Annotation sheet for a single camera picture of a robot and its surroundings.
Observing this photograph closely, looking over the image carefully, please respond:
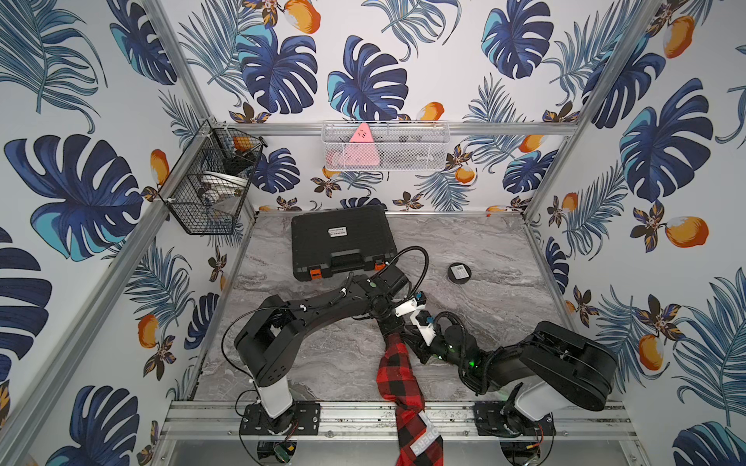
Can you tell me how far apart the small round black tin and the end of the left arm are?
0.28 metres

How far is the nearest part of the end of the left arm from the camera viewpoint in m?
0.64

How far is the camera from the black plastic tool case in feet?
3.27

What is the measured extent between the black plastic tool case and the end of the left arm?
24 centimetres

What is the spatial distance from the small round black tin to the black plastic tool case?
21 centimetres

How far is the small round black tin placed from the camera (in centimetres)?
102
